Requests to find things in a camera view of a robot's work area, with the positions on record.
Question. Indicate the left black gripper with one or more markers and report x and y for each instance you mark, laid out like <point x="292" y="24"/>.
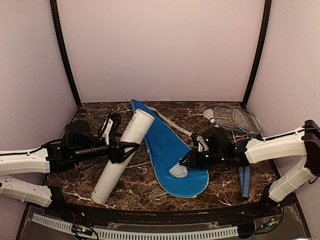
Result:
<point x="115" y="156"/>

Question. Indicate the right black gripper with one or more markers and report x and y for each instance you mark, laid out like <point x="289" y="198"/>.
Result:
<point x="193" y="160"/>

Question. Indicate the white shuttlecock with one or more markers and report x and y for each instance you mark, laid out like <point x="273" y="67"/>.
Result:
<point x="209" y="115"/>
<point x="179" y="171"/>

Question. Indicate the blue racket bag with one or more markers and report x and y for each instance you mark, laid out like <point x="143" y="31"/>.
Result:
<point x="165" y="148"/>

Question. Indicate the white shuttlecock tube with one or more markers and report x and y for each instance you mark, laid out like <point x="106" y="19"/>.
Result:
<point x="129" y="143"/>

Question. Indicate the clear plastic tube lid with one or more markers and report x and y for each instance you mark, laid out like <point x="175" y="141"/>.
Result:
<point x="157" y="196"/>

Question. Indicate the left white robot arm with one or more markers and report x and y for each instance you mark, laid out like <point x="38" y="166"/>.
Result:
<point x="61" y="155"/>

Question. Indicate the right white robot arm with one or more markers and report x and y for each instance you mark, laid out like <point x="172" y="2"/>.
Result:
<point x="303" y="141"/>

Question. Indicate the blue badminton racket left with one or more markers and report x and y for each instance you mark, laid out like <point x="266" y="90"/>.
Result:
<point x="223" y="116"/>

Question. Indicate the blue badminton racket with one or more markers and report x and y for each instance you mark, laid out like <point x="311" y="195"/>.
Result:
<point x="223" y="116"/>
<point x="248" y="123"/>

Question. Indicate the blue badminton racket right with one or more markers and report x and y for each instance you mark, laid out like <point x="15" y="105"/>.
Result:
<point x="248" y="123"/>

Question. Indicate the small circuit board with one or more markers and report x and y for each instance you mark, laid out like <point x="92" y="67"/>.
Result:
<point x="80" y="230"/>

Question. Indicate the white slotted cable duct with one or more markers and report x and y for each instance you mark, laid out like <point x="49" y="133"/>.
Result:
<point x="109" y="234"/>

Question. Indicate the black front table rail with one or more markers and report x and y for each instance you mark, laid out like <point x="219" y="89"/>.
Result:
<point x="232" y="215"/>

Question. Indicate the black left corner post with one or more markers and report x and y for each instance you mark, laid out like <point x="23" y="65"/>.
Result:
<point x="63" y="51"/>

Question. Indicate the black corner post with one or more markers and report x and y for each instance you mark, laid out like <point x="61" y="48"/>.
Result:
<point x="258" y="53"/>
<point x="63" y="51"/>

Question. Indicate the black right corner post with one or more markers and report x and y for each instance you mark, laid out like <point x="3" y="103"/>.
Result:
<point x="258" y="53"/>

